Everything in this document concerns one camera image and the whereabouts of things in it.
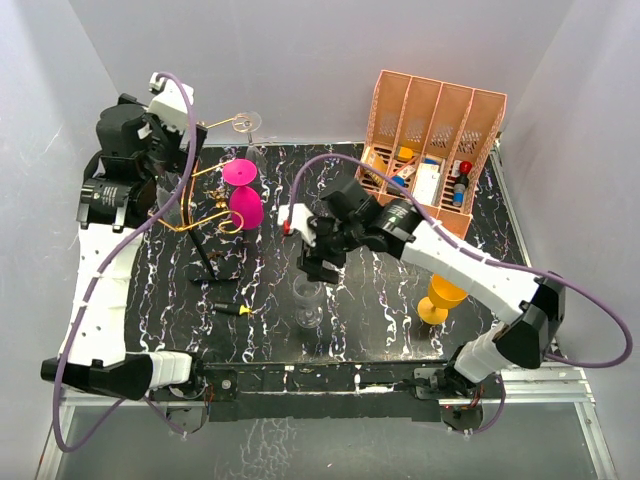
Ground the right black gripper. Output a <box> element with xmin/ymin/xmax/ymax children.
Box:
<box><xmin>297</xmin><ymin>213</ymin><xmax>364</xmax><ymax>283</ymax></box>

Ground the clear wine glass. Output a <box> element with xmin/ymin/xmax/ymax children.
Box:
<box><xmin>232</xmin><ymin>111</ymin><xmax>266</xmax><ymax>172</ymax></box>
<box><xmin>156</xmin><ymin>172</ymin><xmax>182</xmax><ymax>227</ymax></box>
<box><xmin>293</xmin><ymin>274</ymin><xmax>325</xmax><ymax>329</ymax></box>

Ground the pink plastic wine glass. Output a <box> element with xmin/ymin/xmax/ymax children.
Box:
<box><xmin>222</xmin><ymin>158</ymin><xmax>264</xmax><ymax>230</ymax></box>

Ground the gold wire wine glass rack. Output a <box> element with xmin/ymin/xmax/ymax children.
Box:
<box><xmin>158</xmin><ymin>145</ymin><xmax>245</xmax><ymax>284</ymax></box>

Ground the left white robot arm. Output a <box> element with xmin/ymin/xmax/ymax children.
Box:
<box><xmin>40</xmin><ymin>87</ymin><xmax>207</xmax><ymax>400</ymax></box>

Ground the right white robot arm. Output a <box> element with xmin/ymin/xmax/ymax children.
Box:
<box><xmin>278</xmin><ymin>175</ymin><xmax>565</xmax><ymax>397</ymax></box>

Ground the orange plastic wine glass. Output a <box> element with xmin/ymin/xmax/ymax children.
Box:
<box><xmin>417</xmin><ymin>274</ymin><xmax>467</xmax><ymax>325</ymax></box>

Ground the black yellow screwdriver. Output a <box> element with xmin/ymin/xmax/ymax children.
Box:
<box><xmin>212</xmin><ymin>303</ymin><xmax>252</xmax><ymax>316</ymax></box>

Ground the blue grey eraser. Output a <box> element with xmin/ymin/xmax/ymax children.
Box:
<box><xmin>387</xmin><ymin>165</ymin><xmax>416</xmax><ymax>195</ymax></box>

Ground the white staples box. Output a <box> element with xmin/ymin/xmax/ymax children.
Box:
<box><xmin>412</xmin><ymin>157</ymin><xmax>443</xmax><ymax>205</ymax></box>

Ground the peach desk organizer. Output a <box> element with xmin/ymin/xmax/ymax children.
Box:
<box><xmin>356</xmin><ymin>70</ymin><xmax>507</xmax><ymax>238</ymax></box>

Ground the red capped bottle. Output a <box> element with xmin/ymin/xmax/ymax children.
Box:
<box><xmin>455</xmin><ymin>161</ymin><xmax>473</xmax><ymax>188</ymax></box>

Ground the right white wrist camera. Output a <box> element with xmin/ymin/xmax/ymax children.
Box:
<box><xmin>277</xmin><ymin>203</ymin><xmax>316</xmax><ymax>247</ymax></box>

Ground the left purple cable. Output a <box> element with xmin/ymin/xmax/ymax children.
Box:
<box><xmin>52</xmin><ymin>72</ymin><xmax>199</xmax><ymax>454</ymax></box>

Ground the purple cable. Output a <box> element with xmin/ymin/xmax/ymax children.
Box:
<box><xmin>285</xmin><ymin>153</ymin><xmax>632</xmax><ymax>436</ymax></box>
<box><xmin>52</xmin><ymin>72</ymin><xmax>199</xmax><ymax>454</ymax></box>

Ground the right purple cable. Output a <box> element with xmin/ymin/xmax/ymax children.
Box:
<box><xmin>285</xmin><ymin>153</ymin><xmax>632</xmax><ymax>436</ymax></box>

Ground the aluminium frame rail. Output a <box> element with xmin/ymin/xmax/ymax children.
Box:
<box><xmin>37</xmin><ymin>363</ymin><xmax>617</xmax><ymax>479</ymax></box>

